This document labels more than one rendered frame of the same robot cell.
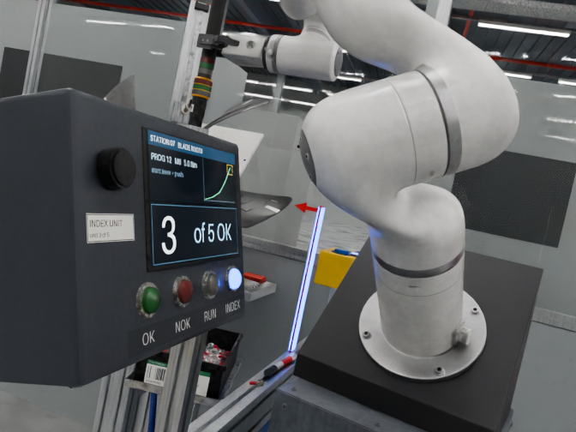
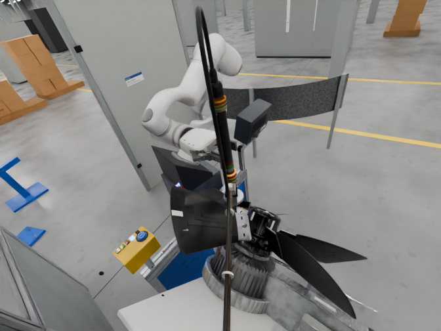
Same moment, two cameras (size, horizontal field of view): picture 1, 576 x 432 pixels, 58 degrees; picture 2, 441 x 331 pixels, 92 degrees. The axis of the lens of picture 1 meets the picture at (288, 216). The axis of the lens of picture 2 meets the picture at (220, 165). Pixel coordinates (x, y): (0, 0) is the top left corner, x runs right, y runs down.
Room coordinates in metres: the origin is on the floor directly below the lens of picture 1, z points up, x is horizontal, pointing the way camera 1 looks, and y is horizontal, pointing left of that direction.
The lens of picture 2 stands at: (1.69, 0.47, 1.87)
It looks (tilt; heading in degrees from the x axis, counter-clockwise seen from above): 40 degrees down; 207
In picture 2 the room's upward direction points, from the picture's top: 11 degrees counter-clockwise
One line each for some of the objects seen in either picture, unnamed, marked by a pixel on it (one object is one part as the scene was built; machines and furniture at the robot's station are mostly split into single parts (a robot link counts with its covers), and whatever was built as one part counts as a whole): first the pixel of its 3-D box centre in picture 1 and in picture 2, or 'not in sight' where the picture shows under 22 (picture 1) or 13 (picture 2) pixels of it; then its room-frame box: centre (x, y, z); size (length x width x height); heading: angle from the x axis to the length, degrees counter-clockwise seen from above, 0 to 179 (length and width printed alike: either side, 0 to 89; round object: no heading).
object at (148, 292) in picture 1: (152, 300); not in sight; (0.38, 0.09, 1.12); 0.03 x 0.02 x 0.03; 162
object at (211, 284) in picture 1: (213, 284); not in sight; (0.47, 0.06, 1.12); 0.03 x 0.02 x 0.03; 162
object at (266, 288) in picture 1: (217, 279); not in sight; (1.79, 0.20, 0.85); 0.36 x 0.24 x 0.03; 72
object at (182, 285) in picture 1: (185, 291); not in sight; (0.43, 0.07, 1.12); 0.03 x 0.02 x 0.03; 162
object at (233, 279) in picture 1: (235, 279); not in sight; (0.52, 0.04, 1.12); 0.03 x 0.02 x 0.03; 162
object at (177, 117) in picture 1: (182, 113); not in sight; (1.83, 0.44, 1.39); 0.10 x 0.07 x 0.08; 17
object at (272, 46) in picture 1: (276, 53); (185, 136); (1.18, 0.10, 1.50); 0.09 x 0.03 x 0.08; 162
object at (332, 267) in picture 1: (341, 270); (138, 249); (1.40, -0.17, 1.02); 0.16 x 0.10 x 0.11; 162
